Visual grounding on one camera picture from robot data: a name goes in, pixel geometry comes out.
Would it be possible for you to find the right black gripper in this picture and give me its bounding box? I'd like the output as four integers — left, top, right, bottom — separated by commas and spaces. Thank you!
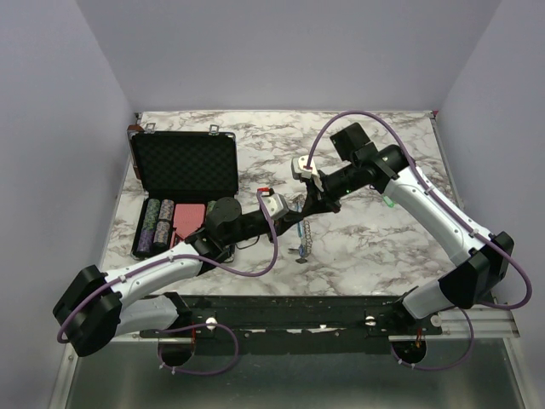
301, 162, 362, 216

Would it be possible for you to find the grey spiky metal ring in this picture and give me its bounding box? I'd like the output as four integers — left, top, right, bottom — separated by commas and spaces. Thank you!
287, 203, 312, 264

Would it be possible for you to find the green key tag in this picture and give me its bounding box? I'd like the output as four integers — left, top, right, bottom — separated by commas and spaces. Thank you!
382, 195, 395, 208

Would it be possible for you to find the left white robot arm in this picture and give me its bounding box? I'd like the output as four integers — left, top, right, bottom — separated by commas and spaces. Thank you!
53, 192, 312, 357

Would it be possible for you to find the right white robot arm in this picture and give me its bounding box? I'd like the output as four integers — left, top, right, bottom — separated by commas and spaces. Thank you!
291, 124, 514, 334

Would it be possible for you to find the blue silicone band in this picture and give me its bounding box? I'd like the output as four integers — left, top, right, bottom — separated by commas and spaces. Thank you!
295, 203, 303, 239

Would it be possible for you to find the green red chip stack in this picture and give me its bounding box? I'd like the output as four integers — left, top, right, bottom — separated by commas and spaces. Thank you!
205, 200, 216, 216

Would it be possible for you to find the pink playing card deck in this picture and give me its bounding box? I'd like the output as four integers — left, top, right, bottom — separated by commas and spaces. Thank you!
173, 204, 206, 228

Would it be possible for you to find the grey poker chip stack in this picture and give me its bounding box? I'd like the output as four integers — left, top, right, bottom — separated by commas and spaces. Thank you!
158, 199, 175, 222

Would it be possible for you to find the black poker chip case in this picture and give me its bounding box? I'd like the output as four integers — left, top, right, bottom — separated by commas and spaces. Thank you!
127, 125, 238, 260

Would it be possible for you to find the grey lower chip stack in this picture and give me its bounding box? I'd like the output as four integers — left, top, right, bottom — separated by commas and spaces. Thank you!
152, 220, 170, 250

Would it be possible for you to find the green poker chip stack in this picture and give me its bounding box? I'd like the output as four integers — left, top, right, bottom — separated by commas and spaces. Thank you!
142, 199, 161, 231

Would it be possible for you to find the purple poker chip stack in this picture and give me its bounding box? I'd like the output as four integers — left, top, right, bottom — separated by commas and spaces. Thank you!
136, 229, 155, 254

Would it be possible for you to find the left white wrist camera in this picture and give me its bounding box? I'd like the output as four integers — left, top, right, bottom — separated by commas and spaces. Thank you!
262, 193, 290, 221

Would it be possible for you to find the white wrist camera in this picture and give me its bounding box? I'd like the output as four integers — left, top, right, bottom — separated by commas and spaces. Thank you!
262, 193, 290, 221
291, 155, 324, 192

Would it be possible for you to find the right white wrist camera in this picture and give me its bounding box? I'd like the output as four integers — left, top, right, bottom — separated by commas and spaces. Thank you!
291, 155, 324, 192

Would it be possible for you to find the black mounting base plate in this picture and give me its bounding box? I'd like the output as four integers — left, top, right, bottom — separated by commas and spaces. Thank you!
140, 292, 442, 355

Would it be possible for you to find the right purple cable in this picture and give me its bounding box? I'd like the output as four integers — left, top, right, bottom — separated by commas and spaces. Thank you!
307, 110, 533, 372

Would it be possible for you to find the aluminium frame rail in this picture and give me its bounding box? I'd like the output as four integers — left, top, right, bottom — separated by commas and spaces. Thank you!
50, 306, 524, 408

